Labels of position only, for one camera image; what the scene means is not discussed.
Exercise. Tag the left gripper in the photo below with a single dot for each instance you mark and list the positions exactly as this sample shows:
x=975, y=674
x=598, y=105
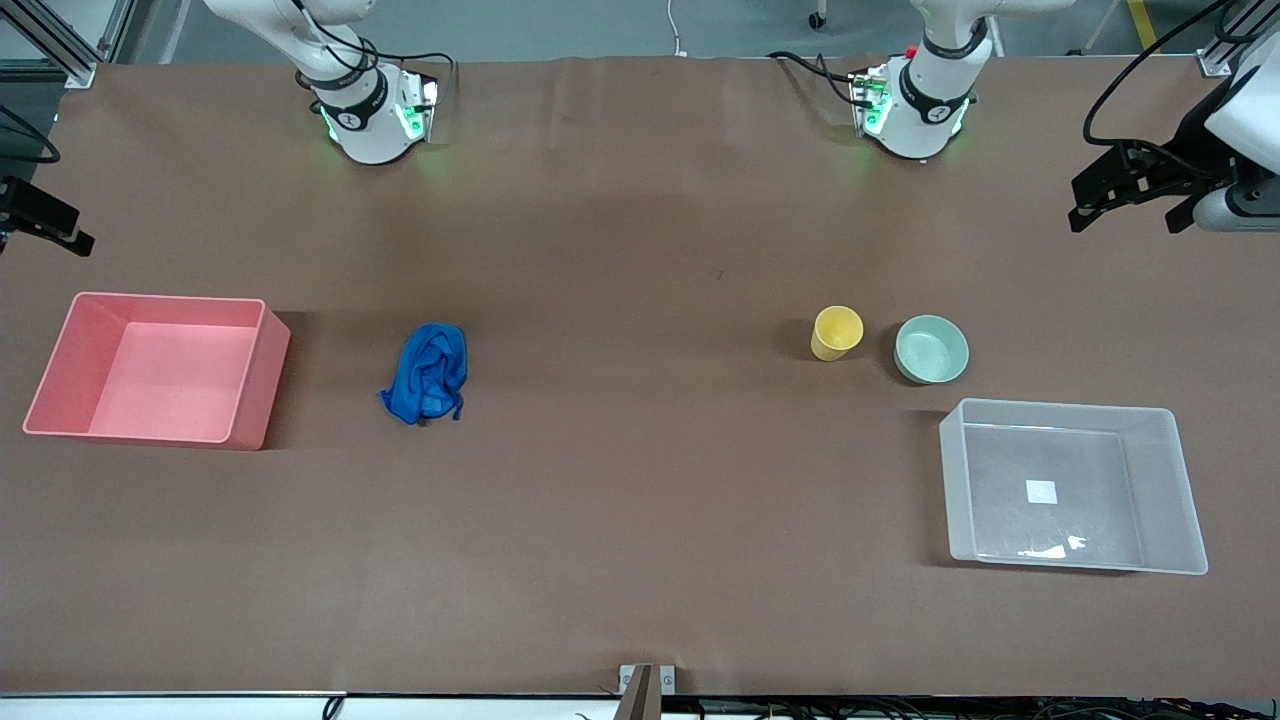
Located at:
x=1193, y=137

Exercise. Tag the mint green bowl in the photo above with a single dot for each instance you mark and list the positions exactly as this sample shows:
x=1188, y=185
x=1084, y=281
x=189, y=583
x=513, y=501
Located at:
x=932, y=350

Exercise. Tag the yellow plastic cup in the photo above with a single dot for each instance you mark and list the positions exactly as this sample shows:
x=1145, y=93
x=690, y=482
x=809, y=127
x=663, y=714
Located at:
x=836, y=332

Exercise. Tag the blue cloth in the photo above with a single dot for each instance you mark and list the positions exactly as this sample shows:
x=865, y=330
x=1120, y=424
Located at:
x=425, y=375

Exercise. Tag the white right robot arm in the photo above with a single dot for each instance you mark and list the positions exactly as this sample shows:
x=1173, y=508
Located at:
x=365, y=130

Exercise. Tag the pink plastic bin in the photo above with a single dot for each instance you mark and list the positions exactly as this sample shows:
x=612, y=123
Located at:
x=160, y=380

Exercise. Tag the white square sticker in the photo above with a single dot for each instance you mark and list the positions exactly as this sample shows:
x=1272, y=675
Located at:
x=1041, y=491

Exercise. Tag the clear plastic bin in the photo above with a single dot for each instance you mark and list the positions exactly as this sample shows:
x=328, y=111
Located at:
x=1080, y=530

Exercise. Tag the brown table cover sheet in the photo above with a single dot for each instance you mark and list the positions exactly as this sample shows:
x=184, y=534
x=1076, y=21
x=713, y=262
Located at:
x=640, y=450

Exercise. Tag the aluminium frame post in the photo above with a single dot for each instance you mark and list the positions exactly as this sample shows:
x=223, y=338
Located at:
x=1215, y=62
x=75, y=65

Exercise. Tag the grey metal bracket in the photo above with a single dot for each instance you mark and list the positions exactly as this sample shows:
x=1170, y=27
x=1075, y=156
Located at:
x=640, y=695

